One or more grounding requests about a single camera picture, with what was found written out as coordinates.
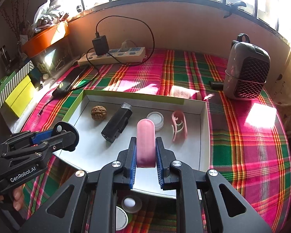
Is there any small black usb stick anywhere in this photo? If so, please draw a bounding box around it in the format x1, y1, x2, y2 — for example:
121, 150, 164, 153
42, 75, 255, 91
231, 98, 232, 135
209, 81, 224, 91

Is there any black smartphone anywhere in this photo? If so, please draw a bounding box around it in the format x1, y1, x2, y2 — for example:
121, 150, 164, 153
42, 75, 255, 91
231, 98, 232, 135
52, 65, 89, 98

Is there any green white cardboard tray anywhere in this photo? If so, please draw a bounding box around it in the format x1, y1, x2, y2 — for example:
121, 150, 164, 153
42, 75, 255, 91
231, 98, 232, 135
56, 90, 210, 198

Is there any pink oblong case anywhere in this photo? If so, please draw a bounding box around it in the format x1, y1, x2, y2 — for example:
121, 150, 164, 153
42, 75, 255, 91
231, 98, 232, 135
137, 118, 156, 168

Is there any plaid pink green bedspread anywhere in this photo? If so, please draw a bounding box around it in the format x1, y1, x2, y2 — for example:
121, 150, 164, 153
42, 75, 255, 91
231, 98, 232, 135
22, 50, 291, 232

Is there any green striped box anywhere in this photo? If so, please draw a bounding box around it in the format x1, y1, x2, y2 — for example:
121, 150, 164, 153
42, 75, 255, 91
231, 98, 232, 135
0, 61, 35, 108

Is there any person's left hand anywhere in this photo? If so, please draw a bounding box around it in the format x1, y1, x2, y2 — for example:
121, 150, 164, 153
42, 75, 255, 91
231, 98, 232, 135
0, 186, 24, 211

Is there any black charger cable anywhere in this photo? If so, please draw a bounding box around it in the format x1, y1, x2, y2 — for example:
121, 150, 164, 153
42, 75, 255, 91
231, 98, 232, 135
37, 15, 156, 117

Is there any brown walnut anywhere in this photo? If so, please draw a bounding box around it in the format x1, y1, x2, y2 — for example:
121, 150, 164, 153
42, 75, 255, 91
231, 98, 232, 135
91, 105, 107, 121

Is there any cream patterned curtain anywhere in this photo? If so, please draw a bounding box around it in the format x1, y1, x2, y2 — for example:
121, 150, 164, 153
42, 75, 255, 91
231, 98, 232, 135
272, 52, 291, 137

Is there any white plug in strip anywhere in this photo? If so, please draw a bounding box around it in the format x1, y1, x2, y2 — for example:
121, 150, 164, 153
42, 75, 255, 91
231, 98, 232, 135
119, 39, 137, 52

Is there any pink white clip holder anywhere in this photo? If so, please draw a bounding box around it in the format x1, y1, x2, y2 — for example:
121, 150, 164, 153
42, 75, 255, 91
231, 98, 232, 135
171, 110, 188, 142

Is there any white power strip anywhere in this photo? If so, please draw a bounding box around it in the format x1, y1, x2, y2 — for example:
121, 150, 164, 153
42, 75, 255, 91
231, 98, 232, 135
78, 47, 146, 66

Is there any yellow box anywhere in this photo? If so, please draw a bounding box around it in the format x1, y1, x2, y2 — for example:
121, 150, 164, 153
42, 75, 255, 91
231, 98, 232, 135
4, 75, 37, 117

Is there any black round disc device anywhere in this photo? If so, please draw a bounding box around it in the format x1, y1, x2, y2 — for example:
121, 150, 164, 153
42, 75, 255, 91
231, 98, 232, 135
52, 121, 79, 152

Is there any black rectangular device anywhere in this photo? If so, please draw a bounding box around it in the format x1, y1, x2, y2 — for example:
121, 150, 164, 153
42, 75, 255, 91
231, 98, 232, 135
101, 103, 132, 143

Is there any grey portable fan heater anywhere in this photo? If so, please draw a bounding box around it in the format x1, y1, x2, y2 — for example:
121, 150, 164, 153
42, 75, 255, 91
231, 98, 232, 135
223, 33, 271, 100

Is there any black charger adapter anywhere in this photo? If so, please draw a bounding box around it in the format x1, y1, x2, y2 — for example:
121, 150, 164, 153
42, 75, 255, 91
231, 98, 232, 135
92, 32, 109, 56

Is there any orange tray shelf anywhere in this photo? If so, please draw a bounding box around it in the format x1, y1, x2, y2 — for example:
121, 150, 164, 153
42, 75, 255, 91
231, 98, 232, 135
21, 21, 70, 58

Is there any white round cream jar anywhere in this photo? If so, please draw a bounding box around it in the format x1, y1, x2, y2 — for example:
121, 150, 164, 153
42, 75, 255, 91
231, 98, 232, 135
146, 111, 164, 131

